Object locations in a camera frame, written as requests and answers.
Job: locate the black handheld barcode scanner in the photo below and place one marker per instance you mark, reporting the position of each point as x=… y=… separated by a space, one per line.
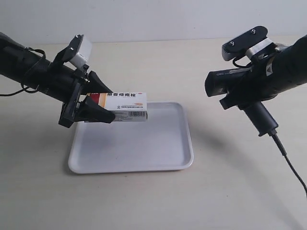
x=222 y=81

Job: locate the white plastic tray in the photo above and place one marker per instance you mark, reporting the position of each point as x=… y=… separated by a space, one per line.
x=162 y=143

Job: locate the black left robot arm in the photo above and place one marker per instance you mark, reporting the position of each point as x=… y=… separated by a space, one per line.
x=27 y=66

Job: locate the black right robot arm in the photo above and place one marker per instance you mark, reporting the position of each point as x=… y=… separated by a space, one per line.
x=292 y=65

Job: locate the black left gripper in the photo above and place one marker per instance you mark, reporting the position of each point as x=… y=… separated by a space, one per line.
x=67 y=85

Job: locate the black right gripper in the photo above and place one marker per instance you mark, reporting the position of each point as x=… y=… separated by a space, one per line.
x=257 y=85

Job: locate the white red medicine box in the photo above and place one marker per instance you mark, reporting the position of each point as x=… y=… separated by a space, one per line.
x=126 y=106

